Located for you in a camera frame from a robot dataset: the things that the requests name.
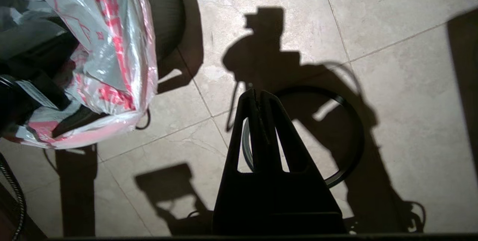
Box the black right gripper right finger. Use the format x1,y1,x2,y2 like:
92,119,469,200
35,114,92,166
260,90,346,236

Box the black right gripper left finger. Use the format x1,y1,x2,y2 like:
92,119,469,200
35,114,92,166
213,89,277,236

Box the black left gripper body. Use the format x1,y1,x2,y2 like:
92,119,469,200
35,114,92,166
0,73,73,137

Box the black bin rim ring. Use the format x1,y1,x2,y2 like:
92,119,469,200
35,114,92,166
241,86,365,190

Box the new white plastic bag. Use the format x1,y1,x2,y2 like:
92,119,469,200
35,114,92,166
0,0,159,150

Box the black round trash bin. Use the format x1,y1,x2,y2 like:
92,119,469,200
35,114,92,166
138,0,186,64

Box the black left wrist camera cable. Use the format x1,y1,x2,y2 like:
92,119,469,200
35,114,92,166
0,153,27,241

